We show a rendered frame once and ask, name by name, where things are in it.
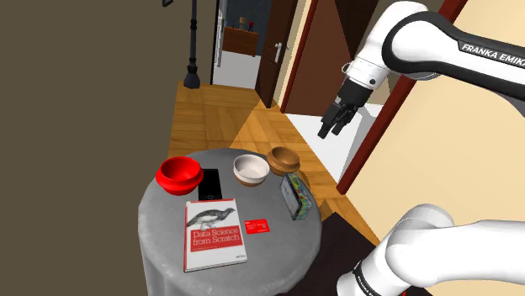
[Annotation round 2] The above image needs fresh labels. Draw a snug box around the dark brown door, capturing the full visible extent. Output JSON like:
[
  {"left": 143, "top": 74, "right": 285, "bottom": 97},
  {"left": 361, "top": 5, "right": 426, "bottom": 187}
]
[{"left": 255, "top": 0, "right": 300, "bottom": 109}]

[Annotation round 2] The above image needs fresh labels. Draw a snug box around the black phone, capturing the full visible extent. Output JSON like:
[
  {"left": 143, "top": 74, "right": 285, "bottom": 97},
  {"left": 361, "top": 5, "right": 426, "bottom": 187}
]
[{"left": 198, "top": 168, "right": 223, "bottom": 202}]

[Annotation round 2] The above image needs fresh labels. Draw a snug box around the brown wooden bowl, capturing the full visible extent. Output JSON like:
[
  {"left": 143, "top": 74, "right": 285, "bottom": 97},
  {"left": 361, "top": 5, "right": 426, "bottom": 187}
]
[{"left": 266, "top": 146, "right": 301, "bottom": 177}]

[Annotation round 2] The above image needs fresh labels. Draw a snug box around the small red card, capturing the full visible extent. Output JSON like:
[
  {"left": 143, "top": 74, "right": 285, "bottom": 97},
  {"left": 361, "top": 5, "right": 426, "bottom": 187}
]
[{"left": 243, "top": 219, "right": 271, "bottom": 236}]

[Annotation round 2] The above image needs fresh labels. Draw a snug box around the black lamp post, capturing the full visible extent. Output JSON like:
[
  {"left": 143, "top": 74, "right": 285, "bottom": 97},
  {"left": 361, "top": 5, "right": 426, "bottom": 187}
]
[{"left": 183, "top": 0, "right": 202, "bottom": 90}]

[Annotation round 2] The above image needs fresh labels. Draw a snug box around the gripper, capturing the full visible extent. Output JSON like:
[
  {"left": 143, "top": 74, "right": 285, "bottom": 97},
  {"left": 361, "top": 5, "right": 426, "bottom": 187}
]
[{"left": 317, "top": 76, "right": 375, "bottom": 140}]

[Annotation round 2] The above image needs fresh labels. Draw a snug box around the red and white book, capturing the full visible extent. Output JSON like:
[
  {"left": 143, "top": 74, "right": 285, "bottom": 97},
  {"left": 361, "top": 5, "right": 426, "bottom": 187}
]
[{"left": 183, "top": 198, "right": 248, "bottom": 273}]

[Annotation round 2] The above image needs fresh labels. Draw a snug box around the round grey table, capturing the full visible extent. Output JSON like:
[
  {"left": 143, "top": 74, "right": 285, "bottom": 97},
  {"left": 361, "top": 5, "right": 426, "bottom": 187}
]
[{"left": 137, "top": 148, "right": 323, "bottom": 296}]

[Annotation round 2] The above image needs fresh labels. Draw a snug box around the colourful patterned box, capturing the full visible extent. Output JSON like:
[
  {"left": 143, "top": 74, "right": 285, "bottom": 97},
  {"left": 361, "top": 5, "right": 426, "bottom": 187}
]
[{"left": 279, "top": 172, "right": 315, "bottom": 221}]

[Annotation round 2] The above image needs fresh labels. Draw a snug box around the reddish brown door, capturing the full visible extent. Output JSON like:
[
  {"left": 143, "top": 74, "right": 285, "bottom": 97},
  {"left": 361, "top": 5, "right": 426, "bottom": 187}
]
[{"left": 279, "top": 0, "right": 380, "bottom": 118}]

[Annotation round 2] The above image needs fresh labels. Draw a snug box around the red bowl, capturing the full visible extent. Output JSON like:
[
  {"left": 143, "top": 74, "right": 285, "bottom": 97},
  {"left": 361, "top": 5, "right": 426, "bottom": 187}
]
[{"left": 155, "top": 156, "right": 204, "bottom": 197}]

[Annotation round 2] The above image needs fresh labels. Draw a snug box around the brown wooden dresser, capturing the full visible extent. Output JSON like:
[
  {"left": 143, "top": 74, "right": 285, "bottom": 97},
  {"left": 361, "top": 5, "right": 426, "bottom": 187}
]
[{"left": 222, "top": 25, "right": 260, "bottom": 57}]

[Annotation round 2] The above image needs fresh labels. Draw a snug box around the white bowl with brown base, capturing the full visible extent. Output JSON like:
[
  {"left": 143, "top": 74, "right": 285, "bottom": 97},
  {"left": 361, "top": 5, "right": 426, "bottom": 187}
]
[{"left": 232, "top": 154, "right": 270, "bottom": 188}]

